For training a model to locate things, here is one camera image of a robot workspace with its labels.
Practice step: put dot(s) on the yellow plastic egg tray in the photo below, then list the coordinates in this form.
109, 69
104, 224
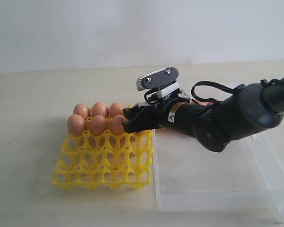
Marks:
109, 160

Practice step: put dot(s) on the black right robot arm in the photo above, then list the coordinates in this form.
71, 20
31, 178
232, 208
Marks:
248, 110

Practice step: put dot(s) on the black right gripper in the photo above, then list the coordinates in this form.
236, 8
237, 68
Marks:
177, 116

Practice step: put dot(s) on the clear plastic container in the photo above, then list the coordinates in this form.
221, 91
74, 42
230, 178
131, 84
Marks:
246, 174

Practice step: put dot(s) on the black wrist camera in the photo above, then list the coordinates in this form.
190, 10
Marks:
160, 84

